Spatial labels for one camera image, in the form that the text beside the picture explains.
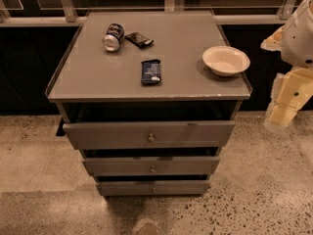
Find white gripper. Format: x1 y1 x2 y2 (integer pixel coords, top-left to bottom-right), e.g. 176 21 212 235
264 67 313 130

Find grey top drawer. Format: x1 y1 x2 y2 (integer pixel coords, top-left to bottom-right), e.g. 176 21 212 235
64 120 235 150

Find grey drawer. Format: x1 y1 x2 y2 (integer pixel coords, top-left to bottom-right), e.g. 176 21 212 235
83 157 219 176
97 180 209 196
64 120 235 150

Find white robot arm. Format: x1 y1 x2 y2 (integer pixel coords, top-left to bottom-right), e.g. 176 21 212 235
261 0 313 131

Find grey drawer cabinet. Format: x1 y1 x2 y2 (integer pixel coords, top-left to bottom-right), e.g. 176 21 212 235
46 11 251 186

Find grey middle drawer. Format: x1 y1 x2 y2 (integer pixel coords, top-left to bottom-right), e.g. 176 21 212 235
83 157 219 176

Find grey bottom drawer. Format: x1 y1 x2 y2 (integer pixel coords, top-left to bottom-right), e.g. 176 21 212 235
97 180 209 196

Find white bowl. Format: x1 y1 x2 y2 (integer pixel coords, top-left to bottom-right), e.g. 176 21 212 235
202 46 250 76

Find blue snack bar wrapper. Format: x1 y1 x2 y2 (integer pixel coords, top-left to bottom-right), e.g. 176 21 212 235
141 59 161 85

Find dark brown snack packet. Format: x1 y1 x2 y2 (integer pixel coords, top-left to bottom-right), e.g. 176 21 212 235
125 32 154 49

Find blue soda can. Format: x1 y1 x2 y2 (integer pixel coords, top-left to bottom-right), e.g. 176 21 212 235
102 23 124 52

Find metal railing frame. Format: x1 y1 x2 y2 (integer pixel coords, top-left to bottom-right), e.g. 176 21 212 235
0 0 302 26

